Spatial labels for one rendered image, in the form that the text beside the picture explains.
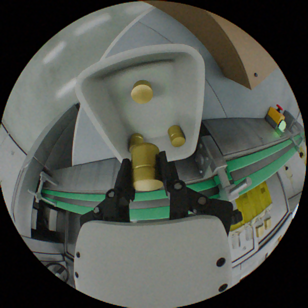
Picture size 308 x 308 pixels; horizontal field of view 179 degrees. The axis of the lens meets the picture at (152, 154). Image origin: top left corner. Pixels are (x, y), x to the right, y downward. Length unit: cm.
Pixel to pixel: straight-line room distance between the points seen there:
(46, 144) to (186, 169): 84
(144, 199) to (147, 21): 41
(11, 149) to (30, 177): 286
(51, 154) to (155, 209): 76
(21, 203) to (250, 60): 94
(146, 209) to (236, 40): 39
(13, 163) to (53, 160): 277
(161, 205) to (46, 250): 81
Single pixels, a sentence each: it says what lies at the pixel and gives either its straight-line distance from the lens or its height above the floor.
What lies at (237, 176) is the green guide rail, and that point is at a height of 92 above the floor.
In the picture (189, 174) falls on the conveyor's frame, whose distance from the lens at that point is 28.
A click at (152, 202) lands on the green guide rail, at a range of 28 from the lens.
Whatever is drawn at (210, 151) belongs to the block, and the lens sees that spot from 21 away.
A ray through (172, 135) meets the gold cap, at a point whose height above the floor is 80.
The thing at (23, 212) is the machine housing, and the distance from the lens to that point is 76.
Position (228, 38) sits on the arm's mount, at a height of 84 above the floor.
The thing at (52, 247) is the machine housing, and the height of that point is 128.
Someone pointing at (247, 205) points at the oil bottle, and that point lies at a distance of 38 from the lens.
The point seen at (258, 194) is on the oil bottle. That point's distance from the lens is 43.
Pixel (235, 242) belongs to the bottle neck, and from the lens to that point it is 39.
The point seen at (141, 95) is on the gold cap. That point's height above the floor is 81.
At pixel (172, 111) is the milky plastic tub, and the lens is 23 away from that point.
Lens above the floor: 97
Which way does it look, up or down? 38 degrees down
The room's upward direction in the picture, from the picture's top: 174 degrees clockwise
